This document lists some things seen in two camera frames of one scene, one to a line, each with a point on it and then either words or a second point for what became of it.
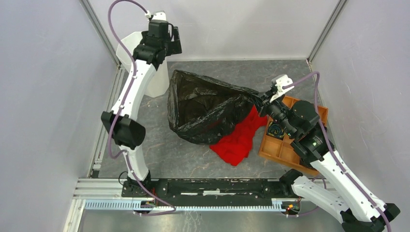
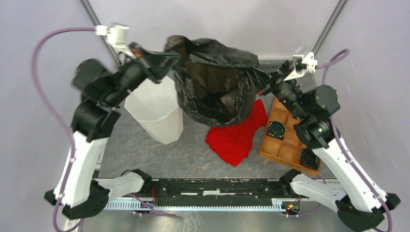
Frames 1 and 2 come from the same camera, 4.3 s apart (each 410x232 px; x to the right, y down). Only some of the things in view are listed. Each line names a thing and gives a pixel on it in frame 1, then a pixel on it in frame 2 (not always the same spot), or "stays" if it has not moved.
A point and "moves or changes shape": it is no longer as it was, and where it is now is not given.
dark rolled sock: [276, 129] stays
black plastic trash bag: [199, 107] moves or changes shape
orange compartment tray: [282, 151] stays
